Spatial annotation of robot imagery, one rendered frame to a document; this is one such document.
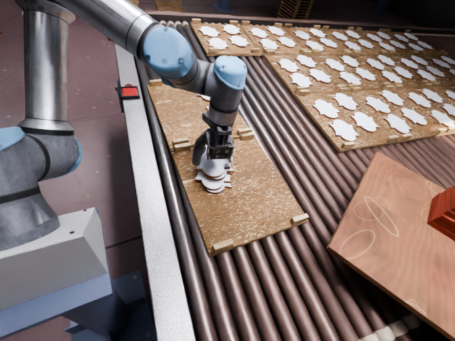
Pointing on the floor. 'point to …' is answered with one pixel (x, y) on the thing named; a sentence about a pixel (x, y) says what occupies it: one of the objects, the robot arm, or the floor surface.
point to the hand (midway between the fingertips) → (211, 160)
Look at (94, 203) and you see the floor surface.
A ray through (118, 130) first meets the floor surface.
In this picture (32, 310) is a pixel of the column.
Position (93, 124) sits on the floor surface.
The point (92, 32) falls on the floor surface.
